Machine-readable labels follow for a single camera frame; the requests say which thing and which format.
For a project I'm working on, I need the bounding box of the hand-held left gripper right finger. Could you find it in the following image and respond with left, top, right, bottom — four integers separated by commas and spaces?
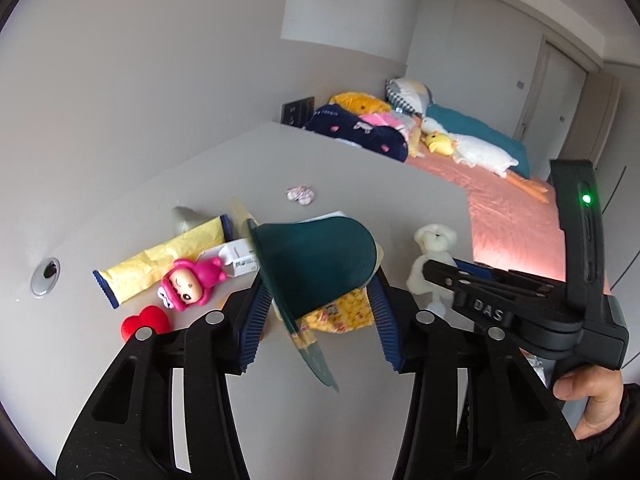
367, 266, 588, 480

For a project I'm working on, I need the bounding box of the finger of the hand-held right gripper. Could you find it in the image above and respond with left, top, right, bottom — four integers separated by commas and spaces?
424, 257, 568, 311

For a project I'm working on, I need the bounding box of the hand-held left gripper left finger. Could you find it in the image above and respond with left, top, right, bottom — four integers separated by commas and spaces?
55, 275, 273, 480

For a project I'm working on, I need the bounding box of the yellow printed snack bag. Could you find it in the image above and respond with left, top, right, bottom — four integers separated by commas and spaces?
295, 287, 373, 335

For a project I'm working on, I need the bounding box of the small white box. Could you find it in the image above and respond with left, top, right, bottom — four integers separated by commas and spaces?
200, 240, 261, 278

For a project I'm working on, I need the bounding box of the pink doll toy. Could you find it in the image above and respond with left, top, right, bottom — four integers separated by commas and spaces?
157, 256, 226, 313

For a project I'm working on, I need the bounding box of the red heart toy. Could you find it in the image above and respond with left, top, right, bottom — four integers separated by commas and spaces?
120, 305, 171, 343

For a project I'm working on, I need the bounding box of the person's right hand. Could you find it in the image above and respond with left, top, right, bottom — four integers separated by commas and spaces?
552, 366, 626, 441

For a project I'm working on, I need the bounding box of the white plush toy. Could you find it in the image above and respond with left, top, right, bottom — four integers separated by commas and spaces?
406, 223, 460, 311

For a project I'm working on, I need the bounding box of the bed with pink sheet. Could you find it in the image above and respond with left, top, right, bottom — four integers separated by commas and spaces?
405, 152, 613, 296

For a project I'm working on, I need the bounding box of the long yellow snack wrapper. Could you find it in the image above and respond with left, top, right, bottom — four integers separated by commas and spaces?
92, 215, 233, 311

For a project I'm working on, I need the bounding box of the clear plastic wrapper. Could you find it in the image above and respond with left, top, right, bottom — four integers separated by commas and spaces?
172, 206, 202, 233

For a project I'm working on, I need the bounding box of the white goose plush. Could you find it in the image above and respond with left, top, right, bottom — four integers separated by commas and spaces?
420, 117, 551, 206

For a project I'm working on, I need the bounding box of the yellow duck plush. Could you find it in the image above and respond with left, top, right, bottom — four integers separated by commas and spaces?
422, 131, 458, 157

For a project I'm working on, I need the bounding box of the teal pillow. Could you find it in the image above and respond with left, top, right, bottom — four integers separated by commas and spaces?
425, 104, 531, 178

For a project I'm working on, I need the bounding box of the navy printed blanket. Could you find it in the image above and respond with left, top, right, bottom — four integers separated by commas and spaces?
304, 105, 411, 163

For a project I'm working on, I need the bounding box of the pink cloth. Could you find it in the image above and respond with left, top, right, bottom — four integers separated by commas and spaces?
357, 111, 421, 133

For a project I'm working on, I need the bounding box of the white wardrobe door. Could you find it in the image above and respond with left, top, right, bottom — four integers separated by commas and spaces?
512, 35, 621, 171

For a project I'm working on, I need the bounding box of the checkered pillow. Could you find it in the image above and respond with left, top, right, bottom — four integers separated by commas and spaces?
385, 77, 433, 113

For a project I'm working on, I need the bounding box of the yellow plush toy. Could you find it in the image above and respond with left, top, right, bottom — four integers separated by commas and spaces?
327, 92, 393, 115

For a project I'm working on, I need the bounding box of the black wall socket panel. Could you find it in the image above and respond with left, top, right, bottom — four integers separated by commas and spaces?
281, 96, 316, 128

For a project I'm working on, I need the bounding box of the silver cable grommet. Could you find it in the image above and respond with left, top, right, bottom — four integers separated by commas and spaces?
31, 257, 61, 295

